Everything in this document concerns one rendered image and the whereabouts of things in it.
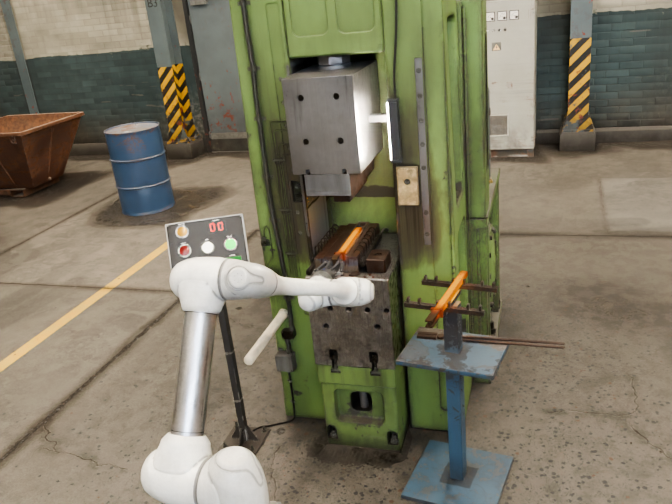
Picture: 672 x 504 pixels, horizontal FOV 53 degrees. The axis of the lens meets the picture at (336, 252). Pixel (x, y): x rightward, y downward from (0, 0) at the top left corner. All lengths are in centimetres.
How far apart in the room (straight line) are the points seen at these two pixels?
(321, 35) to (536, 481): 211
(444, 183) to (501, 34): 511
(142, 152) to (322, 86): 470
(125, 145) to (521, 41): 432
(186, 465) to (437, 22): 184
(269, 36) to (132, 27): 728
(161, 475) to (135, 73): 851
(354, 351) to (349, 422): 40
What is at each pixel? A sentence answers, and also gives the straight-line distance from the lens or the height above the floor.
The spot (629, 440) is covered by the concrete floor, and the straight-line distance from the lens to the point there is 355.
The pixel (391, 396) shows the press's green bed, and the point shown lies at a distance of 320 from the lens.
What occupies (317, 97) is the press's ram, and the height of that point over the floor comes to 168.
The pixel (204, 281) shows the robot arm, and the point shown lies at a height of 130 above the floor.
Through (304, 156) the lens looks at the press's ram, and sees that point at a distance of 287.
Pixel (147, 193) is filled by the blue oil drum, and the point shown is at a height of 23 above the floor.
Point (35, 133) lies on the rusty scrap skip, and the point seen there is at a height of 78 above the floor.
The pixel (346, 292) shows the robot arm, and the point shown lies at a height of 106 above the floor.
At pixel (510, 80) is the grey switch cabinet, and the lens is 798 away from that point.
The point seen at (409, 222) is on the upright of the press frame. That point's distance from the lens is 299.
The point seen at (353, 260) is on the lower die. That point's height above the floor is 97.
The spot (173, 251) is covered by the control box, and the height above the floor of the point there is 109.
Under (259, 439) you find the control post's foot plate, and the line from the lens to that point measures 358.
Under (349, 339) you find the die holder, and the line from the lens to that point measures 308.
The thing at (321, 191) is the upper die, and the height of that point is 129.
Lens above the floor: 212
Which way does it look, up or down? 22 degrees down
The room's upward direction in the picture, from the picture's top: 6 degrees counter-clockwise
